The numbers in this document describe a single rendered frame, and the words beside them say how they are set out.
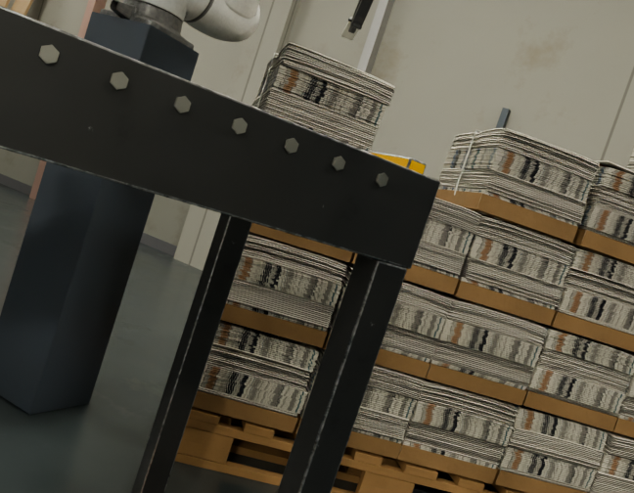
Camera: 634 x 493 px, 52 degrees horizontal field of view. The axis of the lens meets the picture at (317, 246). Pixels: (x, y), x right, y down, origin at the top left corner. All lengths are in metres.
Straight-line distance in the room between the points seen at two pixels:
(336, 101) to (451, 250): 0.48
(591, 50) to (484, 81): 0.62
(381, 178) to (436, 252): 0.92
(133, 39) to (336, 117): 0.52
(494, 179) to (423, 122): 2.56
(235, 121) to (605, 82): 3.57
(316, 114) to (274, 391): 0.70
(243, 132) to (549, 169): 1.22
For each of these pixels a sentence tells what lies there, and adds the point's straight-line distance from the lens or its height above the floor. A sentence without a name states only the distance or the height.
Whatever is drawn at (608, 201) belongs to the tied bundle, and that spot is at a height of 0.97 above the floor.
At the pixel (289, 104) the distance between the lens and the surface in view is 1.60.
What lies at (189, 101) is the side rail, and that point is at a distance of 0.69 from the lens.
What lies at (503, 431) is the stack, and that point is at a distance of 1.90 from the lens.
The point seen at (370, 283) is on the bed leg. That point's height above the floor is 0.65.
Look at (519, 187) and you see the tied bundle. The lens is 1.77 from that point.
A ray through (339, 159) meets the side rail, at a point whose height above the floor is 0.78.
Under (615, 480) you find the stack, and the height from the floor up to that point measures 0.25.
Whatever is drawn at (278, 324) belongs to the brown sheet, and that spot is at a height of 0.41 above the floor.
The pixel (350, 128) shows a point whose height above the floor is 0.92.
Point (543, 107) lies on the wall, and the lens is 4.15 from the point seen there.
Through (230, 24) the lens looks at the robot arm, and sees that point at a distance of 1.91.
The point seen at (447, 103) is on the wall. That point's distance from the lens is 4.27.
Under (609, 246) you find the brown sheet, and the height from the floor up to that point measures 0.86.
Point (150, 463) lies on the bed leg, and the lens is 1.39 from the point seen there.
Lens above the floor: 0.72
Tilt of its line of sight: 4 degrees down
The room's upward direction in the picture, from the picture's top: 18 degrees clockwise
